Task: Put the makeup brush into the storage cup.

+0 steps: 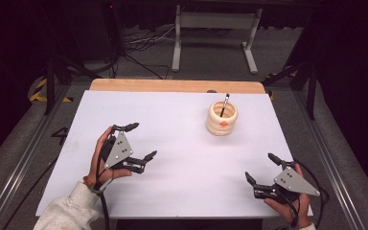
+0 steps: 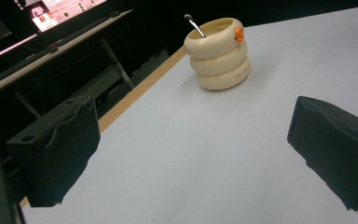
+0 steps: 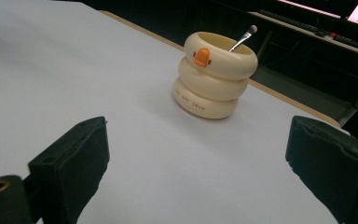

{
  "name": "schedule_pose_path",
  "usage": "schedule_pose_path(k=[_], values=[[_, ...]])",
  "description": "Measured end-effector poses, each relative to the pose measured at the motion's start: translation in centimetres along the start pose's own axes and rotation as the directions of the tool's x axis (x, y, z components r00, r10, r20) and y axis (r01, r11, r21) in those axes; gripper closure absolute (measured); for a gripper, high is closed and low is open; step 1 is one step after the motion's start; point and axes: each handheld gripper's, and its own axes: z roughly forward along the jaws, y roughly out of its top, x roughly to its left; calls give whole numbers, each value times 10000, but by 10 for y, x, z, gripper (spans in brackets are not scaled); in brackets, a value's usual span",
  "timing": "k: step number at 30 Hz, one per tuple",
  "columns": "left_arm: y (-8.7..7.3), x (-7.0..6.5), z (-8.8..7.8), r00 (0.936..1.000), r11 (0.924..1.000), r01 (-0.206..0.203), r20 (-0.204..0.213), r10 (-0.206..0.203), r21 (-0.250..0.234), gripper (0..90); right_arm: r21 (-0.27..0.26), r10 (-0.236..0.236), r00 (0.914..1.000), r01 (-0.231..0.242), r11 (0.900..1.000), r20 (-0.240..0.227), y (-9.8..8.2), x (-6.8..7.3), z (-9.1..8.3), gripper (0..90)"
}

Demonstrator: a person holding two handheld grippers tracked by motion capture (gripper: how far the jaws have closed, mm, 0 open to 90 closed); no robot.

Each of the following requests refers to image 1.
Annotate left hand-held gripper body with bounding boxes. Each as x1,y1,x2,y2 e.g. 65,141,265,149
100,126,147,175

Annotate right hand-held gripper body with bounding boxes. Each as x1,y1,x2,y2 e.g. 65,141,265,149
252,166,321,205

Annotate cream ribbed pen holder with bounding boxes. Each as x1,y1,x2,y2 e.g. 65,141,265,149
205,100,240,137

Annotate black pen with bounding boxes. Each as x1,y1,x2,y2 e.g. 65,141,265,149
218,92,231,118

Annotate person's right hand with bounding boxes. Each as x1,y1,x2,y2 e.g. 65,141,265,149
263,163,312,229

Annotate person's left hand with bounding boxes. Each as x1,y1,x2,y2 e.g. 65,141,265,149
87,126,133,190

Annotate white board sheet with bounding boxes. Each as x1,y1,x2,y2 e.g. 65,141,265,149
35,90,314,220

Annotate orange wristband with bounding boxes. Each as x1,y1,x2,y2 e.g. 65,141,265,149
82,174,95,189

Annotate wooden table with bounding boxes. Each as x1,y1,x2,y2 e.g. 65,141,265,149
89,78,266,95

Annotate black tripod stand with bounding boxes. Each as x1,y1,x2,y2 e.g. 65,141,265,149
42,52,104,117
262,59,320,122

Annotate yellow black floor tape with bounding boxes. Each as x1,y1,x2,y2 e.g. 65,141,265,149
28,78,75,104

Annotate black power strip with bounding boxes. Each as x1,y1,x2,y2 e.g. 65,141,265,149
103,1,125,51

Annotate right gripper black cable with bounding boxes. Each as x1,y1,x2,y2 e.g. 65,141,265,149
276,158,331,230

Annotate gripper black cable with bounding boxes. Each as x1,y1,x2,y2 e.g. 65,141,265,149
276,158,331,230
95,135,111,230

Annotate aluminium floor rail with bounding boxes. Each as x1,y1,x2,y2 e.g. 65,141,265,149
290,89,368,230
0,83,75,230

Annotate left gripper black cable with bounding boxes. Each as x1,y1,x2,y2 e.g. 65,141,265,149
95,135,111,230

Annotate bundle of floor cables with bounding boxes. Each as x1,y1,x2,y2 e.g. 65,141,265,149
109,25,177,81

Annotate white metal stand frame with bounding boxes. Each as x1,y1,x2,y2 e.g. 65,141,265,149
171,4,264,76

